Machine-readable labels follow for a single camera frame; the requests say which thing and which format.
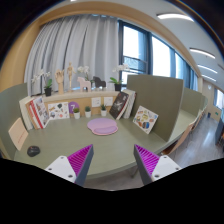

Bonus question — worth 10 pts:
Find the white orchid left pot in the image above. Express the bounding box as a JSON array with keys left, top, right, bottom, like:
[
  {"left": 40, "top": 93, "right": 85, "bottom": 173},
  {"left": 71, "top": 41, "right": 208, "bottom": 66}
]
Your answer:
[{"left": 31, "top": 69, "right": 52, "bottom": 97}]

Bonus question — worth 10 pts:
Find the red-spined picture book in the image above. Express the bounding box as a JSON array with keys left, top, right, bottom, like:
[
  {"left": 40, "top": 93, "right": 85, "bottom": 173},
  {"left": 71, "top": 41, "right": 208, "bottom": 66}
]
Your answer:
[{"left": 25, "top": 96, "right": 49, "bottom": 129}]

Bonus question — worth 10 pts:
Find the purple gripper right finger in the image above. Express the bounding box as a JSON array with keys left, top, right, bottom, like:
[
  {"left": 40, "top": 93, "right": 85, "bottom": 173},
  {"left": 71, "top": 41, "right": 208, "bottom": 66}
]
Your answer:
[{"left": 134, "top": 144, "right": 181, "bottom": 185}]

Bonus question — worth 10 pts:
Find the grey curtain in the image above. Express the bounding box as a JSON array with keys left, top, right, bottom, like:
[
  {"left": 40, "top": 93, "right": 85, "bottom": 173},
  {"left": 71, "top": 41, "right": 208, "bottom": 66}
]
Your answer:
[{"left": 24, "top": 14, "right": 119, "bottom": 95}]

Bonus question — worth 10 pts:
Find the green desk partition right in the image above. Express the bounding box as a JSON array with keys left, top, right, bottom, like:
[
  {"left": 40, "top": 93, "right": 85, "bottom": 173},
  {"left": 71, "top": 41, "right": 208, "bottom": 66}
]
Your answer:
[{"left": 127, "top": 74, "right": 184, "bottom": 141}]

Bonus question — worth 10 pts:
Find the colourful picture book right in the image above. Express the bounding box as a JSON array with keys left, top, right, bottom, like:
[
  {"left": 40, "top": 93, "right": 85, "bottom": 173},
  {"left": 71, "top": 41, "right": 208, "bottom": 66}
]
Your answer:
[{"left": 133, "top": 106, "right": 158, "bottom": 134}]

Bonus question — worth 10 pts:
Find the white orchid pot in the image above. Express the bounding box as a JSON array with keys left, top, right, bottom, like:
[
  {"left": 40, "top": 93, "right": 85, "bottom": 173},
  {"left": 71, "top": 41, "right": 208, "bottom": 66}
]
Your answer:
[
  {"left": 109, "top": 64, "right": 130, "bottom": 91},
  {"left": 31, "top": 69, "right": 52, "bottom": 97}
]

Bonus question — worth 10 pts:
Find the wooden mannequin figure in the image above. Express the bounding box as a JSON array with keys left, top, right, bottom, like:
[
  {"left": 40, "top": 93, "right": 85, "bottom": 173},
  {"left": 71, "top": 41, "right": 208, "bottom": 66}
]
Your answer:
[{"left": 67, "top": 62, "right": 74, "bottom": 90}]

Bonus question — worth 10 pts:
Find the small potted plant right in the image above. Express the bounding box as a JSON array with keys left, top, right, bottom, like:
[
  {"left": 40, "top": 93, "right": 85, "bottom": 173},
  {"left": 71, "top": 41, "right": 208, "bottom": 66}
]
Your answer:
[{"left": 100, "top": 104, "right": 107, "bottom": 116}]

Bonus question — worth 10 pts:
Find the black computer mouse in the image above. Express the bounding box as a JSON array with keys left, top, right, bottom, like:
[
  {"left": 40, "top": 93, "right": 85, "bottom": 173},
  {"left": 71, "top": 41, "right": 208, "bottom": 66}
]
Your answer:
[{"left": 27, "top": 146, "right": 40, "bottom": 157}]

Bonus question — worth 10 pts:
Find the beige card on left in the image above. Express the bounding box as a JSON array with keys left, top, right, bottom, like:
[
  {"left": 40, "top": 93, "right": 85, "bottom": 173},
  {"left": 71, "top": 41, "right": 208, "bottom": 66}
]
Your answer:
[{"left": 8, "top": 118, "right": 28, "bottom": 150}]

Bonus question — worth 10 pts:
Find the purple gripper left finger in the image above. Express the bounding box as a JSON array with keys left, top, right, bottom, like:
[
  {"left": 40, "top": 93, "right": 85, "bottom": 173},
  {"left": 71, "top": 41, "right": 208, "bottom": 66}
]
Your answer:
[{"left": 46, "top": 144, "right": 94, "bottom": 186}]

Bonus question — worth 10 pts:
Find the wooden hand model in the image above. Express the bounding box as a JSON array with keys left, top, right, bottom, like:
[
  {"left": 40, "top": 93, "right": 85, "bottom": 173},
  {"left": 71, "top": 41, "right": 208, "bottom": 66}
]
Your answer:
[{"left": 55, "top": 69, "right": 64, "bottom": 94}]

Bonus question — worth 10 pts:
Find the white orchid right pot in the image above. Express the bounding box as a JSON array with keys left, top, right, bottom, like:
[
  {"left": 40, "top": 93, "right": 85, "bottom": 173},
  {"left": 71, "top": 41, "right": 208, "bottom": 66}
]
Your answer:
[{"left": 109, "top": 64, "right": 130, "bottom": 91}]

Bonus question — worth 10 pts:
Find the white illustrated book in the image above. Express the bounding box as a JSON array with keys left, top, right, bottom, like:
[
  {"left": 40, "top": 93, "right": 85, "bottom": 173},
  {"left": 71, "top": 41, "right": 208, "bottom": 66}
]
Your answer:
[{"left": 48, "top": 102, "right": 70, "bottom": 120}]

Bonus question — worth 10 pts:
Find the purple round number sign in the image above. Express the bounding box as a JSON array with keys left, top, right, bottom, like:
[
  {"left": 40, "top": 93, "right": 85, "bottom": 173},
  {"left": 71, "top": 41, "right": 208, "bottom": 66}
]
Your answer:
[{"left": 68, "top": 101, "right": 79, "bottom": 115}]

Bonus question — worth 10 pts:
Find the light wooden horse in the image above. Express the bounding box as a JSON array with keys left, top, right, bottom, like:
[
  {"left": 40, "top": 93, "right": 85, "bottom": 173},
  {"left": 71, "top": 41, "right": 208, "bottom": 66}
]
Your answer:
[{"left": 77, "top": 77, "right": 91, "bottom": 92}]

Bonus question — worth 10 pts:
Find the dark wooden horse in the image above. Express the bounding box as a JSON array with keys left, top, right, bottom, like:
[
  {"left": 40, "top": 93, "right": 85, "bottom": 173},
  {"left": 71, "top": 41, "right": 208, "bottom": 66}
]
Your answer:
[{"left": 93, "top": 76, "right": 106, "bottom": 88}]

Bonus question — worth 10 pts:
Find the white orchid middle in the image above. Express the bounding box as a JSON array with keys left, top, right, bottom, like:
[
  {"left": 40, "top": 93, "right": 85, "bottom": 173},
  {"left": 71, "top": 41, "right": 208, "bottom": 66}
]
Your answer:
[{"left": 77, "top": 66, "right": 94, "bottom": 83}]

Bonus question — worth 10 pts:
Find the black book leaning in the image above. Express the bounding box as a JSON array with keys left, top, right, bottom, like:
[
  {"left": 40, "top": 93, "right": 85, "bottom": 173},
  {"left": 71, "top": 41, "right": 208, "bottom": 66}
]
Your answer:
[{"left": 109, "top": 92, "right": 129, "bottom": 120}]

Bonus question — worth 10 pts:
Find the small potted plant middle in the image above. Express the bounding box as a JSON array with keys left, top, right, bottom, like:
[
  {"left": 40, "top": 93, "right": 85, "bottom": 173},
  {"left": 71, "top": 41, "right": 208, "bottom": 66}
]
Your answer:
[{"left": 85, "top": 106, "right": 91, "bottom": 118}]

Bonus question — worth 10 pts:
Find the small potted plant left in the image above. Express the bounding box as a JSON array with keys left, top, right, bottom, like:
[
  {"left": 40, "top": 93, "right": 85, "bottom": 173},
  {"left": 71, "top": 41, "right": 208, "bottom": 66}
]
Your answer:
[{"left": 73, "top": 108, "right": 81, "bottom": 119}]

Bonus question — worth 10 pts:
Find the wooden shelf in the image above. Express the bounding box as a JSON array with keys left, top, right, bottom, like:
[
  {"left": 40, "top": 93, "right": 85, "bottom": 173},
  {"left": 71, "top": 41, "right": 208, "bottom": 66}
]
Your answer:
[{"left": 43, "top": 90, "right": 118, "bottom": 116}]

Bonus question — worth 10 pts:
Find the pink oval mouse pad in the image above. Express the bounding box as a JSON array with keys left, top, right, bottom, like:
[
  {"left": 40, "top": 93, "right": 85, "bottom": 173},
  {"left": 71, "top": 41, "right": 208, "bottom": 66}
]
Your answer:
[{"left": 87, "top": 118, "right": 118, "bottom": 135}]

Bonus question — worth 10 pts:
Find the small potted plant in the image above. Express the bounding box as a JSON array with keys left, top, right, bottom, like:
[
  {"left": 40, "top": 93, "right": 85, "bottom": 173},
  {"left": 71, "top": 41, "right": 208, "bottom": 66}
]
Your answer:
[
  {"left": 85, "top": 106, "right": 91, "bottom": 118},
  {"left": 100, "top": 104, "right": 107, "bottom": 116},
  {"left": 73, "top": 108, "right": 81, "bottom": 119}
]

